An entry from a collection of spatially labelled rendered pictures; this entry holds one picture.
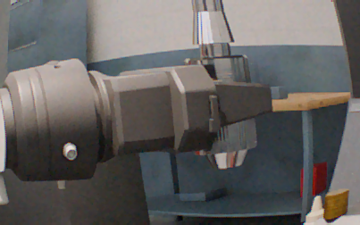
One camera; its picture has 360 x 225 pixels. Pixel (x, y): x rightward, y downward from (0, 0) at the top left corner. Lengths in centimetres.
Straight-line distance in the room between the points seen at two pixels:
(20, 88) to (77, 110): 5
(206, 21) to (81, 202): 24
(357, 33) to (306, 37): 538
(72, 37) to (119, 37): 42
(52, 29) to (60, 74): 737
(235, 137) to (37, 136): 16
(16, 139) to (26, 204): 30
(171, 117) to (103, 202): 25
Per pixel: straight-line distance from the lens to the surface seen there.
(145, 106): 72
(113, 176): 97
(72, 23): 821
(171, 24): 759
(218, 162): 78
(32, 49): 811
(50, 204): 94
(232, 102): 76
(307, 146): 551
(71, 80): 71
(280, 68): 676
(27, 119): 69
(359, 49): 114
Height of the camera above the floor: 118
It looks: 3 degrees down
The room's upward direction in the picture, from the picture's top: 6 degrees counter-clockwise
